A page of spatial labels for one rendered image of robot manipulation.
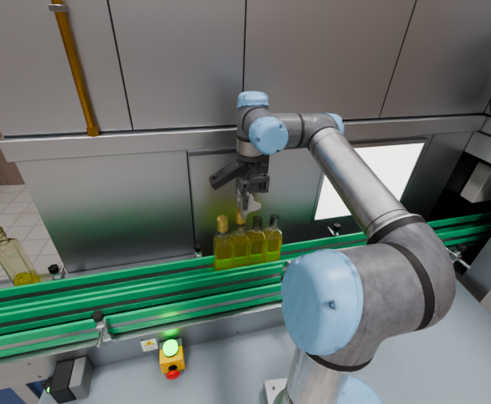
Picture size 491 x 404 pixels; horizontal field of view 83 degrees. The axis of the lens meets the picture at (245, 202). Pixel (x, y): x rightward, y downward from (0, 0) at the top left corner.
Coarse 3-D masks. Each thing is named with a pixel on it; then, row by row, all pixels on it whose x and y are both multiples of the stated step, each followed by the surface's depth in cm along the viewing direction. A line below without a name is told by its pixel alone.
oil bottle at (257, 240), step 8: (248, 232) 93; (256, 232) 91; (256, 240) 91; (264, 240) 92; (256, 248) 93; (264, 248) 95; (248, 256) 95; (256, 256) 95; (248, 264) 97; (256, 264) 98
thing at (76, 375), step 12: (72, 360) 81; (84, 360) 81; (60, 372) 78; (72, 372) 78; (84, 372) 79; (60, 384) 75; (72, 384) 75; (84, 384) 78; (60, 396) 76; (72, 396) 78; (84, 396) 79
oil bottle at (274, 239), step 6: (264, 228) 95; (270, 234) 92; (276, 234) 92; (270, 240) 93; (276, 240) 93; (270, 246) 94; (276, 246) 95; (264, 252) 97; (270, 252) 96; (276, 252) 97; (264, 258) 98; (270, 258) 98; (276, 258) 98
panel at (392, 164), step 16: (416, 144) 105; (368, 160) 104; (384, 160) 106; (400, 160) 108; (384, 176) 111; (400, 176) 113; (336, 192) 109; (400, 192) 118; (320, 208) 112; (336, 208) 114
